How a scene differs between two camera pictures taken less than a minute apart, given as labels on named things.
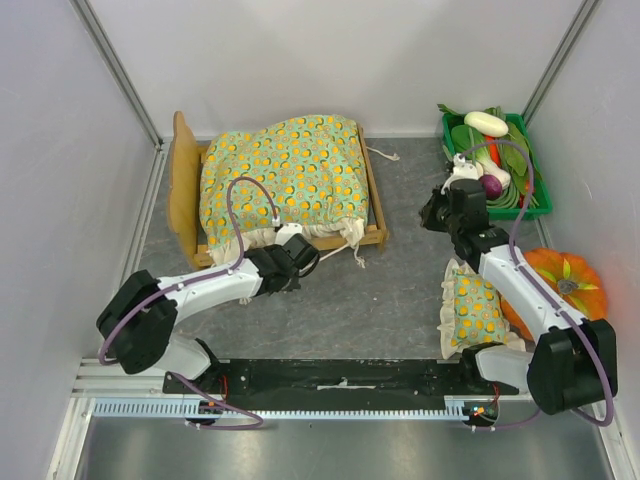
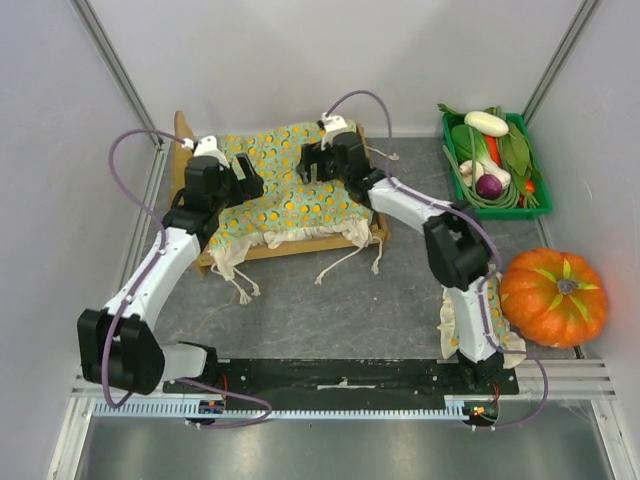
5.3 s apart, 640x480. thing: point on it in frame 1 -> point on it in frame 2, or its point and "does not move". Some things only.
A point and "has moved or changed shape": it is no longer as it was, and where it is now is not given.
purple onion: x=492 y=186 does not move
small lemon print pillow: x=472 y=312 does not move
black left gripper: x=295 y=282 -> x=253 y=182
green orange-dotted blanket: x=316 y=166 does not move
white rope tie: x=359 y=260 has moved or changed shape
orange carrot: x=493 y=150 does not move
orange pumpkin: x=571 y=278 does not move
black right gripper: x=439 y=212 -> x=320 y=161
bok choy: x=465 y=139 does not move
